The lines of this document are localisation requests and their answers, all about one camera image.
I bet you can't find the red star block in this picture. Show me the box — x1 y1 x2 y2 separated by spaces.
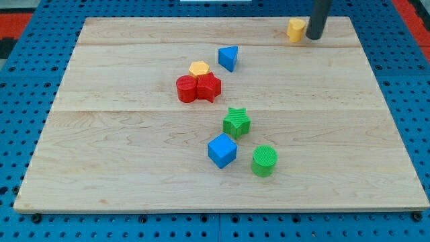
197 73 222 103

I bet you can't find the wooden board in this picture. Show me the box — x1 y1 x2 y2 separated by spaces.
14 17 429 214

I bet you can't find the green cylinder block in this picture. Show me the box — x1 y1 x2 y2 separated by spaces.
251 145 277 177

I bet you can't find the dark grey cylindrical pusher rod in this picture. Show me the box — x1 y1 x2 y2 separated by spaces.
306 0 332 40

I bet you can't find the yellow hexagon block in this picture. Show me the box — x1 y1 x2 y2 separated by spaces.
189 61 211 77

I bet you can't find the red cylinder block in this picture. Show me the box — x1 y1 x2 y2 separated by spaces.
176 75 198 103

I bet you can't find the yellow heart block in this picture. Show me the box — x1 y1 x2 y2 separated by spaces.
287 18 306 42

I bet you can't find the blue triangle block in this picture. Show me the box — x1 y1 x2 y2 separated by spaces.
218 46 239 72

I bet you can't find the blue cube block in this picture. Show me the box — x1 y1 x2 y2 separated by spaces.
208 133 238 169

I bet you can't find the green star block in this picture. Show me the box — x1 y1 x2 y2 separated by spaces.
222 108 251 140

